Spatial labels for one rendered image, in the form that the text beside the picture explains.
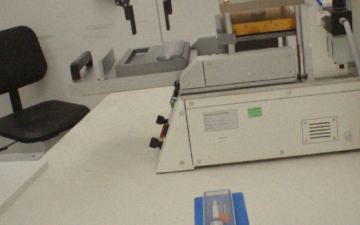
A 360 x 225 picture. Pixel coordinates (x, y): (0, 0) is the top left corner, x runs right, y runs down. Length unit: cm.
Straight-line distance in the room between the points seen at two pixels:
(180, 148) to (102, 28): 180
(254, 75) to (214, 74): 9
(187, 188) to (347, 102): 39
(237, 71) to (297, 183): 26
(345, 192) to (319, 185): 6
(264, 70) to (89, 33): 191
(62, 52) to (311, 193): 219
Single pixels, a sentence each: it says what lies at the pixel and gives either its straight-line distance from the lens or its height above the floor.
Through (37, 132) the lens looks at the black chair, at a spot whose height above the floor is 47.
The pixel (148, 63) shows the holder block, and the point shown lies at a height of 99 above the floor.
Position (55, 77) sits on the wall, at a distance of 305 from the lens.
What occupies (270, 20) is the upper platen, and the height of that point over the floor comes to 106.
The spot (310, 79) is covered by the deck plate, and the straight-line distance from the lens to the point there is 113.
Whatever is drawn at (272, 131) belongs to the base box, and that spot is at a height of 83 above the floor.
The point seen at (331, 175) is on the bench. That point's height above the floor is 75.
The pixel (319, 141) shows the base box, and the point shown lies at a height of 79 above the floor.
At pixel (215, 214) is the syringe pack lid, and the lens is 94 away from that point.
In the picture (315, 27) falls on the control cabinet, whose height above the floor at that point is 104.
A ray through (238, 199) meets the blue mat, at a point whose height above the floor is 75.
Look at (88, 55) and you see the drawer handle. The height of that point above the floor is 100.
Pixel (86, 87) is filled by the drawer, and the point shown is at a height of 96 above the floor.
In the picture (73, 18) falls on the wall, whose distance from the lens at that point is 292.
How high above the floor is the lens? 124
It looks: 18 degrees down
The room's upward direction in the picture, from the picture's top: 8 degrees counter-clockwise
